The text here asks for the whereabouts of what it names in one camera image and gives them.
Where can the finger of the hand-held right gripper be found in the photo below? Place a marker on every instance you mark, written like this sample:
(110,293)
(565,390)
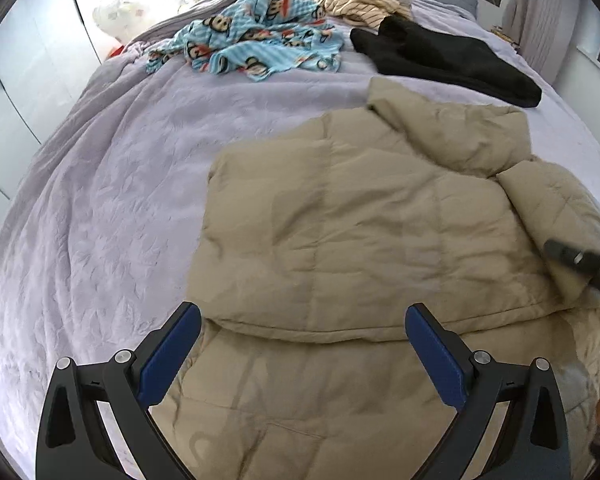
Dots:
(592,266)

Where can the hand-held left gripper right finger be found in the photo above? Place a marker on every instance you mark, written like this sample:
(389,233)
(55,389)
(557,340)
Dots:
(432,347)

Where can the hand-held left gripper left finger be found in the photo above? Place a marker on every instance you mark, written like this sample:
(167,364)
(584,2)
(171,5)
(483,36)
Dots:
(172,347)

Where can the beige puffer jacket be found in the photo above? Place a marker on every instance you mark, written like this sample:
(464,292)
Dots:
(355,220)

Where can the lavender plush blanket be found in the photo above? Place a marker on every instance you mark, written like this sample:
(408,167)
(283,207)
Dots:
(105,185)

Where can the black garment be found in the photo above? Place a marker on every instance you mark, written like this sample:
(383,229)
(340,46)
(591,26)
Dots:
(445,60)

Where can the pale curtain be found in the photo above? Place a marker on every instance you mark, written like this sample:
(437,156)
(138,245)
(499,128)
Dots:
(540,5)

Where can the white wardrobe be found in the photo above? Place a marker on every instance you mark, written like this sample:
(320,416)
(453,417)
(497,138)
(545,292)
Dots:
(30,60)

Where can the blue monkey print cloth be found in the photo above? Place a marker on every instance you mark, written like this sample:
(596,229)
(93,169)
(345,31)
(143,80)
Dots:
(260,35)

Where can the white plush toy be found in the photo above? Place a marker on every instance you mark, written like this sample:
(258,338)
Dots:
(117,15)

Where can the cream striped cloth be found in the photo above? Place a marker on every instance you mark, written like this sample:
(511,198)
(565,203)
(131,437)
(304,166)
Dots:
(350,7)

